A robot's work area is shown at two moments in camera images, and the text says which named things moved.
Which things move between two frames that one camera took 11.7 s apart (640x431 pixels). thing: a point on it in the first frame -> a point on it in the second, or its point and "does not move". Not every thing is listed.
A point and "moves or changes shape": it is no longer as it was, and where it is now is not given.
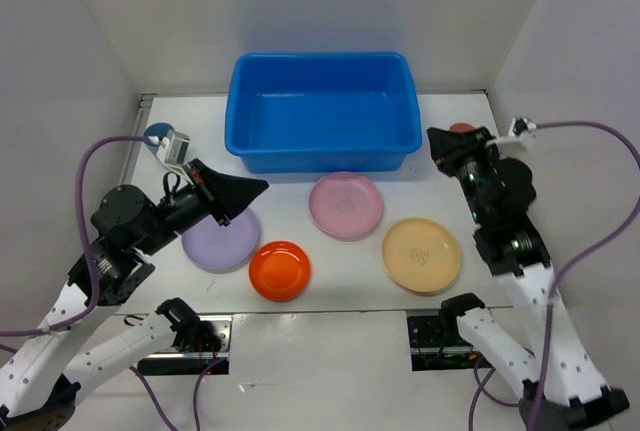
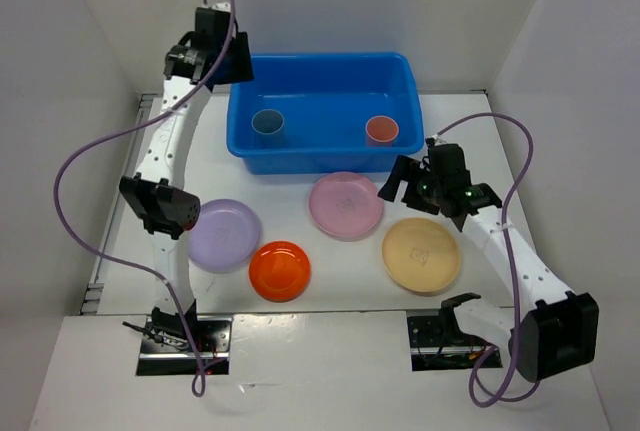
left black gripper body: (186, 205) -> (222, 48)
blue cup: (159, 129) moves or changes shape
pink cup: (462, 127) -> (381, 131)
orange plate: (279, 271) does not move
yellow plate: (421, 255) does not move
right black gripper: (446, 147) -> (405, 170)
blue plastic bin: (322, 112) does not move
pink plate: (345, 204) does not move
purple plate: (221, 249) does not move
